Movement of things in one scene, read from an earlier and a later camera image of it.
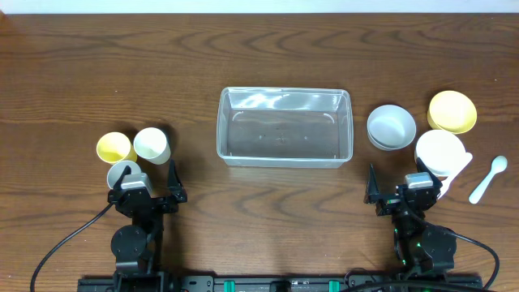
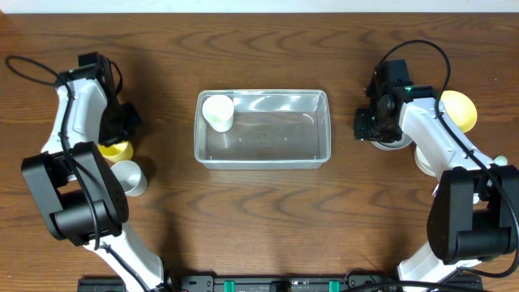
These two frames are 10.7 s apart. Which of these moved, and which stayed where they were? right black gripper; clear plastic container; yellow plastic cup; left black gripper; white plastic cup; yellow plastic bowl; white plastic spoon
Moved: left black gripper; white plastic cup; right black gripper; clear plastic container
Stayed: white plastic spoon; yellow plastic cup; yellow plastic bowl
